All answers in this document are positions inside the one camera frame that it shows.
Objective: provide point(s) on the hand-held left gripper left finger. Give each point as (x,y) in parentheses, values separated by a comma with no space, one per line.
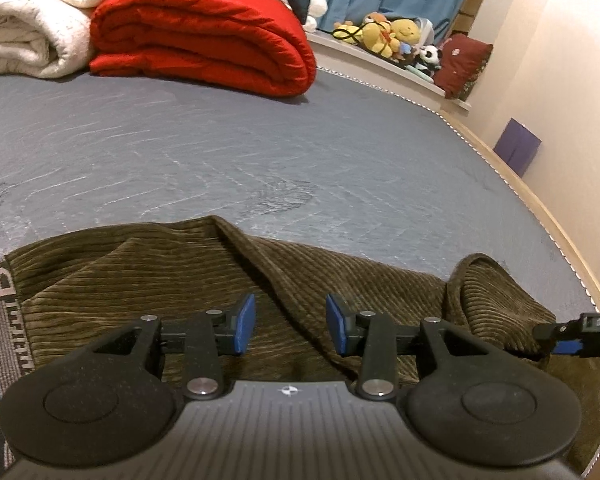
(245,322)

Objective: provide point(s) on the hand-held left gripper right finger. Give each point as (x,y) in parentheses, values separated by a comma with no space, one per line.
(336,325)

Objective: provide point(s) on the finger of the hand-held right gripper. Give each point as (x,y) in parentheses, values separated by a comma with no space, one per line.
(567,347)

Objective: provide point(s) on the grey quilted mattress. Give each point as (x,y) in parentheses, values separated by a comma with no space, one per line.
(230,160)

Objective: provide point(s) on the purple paper bag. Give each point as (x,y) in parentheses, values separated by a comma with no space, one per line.
(517,145)

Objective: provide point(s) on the white window sill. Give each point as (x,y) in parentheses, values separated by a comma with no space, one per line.
(380,67)

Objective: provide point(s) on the panda plush toy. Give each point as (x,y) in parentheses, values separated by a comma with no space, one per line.
(430,57)

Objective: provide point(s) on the dark red cushion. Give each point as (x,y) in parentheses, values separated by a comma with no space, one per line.
(462,65)

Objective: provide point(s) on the red folded quilt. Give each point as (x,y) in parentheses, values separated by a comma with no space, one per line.
(205,35)

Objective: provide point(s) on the yellow orange plush toy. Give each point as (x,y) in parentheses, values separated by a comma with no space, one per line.
(377,35)

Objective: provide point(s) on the yellow round-headed plush toy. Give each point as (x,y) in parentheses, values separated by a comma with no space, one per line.
(406,32)

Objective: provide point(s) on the white round plush toy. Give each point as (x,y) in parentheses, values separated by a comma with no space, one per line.
(319,5)

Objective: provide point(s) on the white folded blanket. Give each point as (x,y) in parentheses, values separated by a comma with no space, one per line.
(30,20)

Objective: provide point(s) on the wooden bed frame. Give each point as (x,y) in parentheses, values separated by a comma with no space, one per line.
(530,200)

